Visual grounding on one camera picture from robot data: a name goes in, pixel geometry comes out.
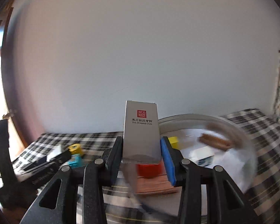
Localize round metal cookie tin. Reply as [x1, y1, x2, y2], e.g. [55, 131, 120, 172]
[122, 114, 257, 221]

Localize brown wooden card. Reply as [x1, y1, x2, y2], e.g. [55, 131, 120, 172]
[136, 175, 178, 196]

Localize white cardboard box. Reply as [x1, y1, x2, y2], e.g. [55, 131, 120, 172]
[122, 101, 161, 164]

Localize yellow wooden cube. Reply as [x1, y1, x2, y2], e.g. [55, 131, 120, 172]
[168, 136, 180, 150]

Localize yellow face toy brick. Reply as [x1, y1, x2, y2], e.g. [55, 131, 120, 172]
[68, 143, 84, 157]

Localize white toy brick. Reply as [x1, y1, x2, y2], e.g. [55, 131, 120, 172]
[196, 154, 214, 167]

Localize red tape roll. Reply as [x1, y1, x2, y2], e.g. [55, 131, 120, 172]
[136, 162, 163, 178]

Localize brown wooden comb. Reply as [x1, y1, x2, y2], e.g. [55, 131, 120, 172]
[198, 133, 234, 151]

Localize white paper liner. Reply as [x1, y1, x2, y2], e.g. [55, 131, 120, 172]
[177, 130, 251, 192]

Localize teal bear toy brick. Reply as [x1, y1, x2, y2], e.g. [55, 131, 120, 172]
[67, 154, 83, 168]

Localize black white plaid tablecloth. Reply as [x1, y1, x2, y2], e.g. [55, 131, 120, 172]
[13, 109, 280, 223]

